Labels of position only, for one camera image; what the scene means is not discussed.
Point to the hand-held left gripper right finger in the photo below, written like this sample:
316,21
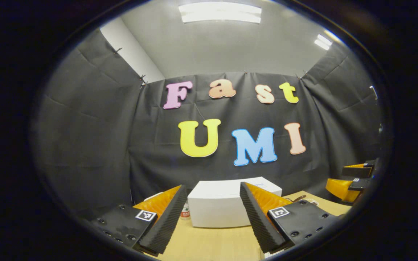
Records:
258,221

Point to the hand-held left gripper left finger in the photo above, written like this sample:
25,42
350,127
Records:
167,221

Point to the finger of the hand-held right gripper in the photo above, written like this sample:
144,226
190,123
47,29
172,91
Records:
339,188
357,171

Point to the white microwave oven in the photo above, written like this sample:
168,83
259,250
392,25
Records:
216,204

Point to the clear water bottle red label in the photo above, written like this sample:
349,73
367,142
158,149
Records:
185,214

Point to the white toaster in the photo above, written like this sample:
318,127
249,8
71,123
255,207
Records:
152,196

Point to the small white plastic tray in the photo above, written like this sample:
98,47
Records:
272,254

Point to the brown wooden spoon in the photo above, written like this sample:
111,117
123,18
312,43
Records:
298,198

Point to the black backdrop cloth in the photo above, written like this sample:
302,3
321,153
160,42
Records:
96,137

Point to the small ceiling light panel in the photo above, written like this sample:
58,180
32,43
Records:
322,42

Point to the long ceiling light panel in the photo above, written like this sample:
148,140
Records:
220,12

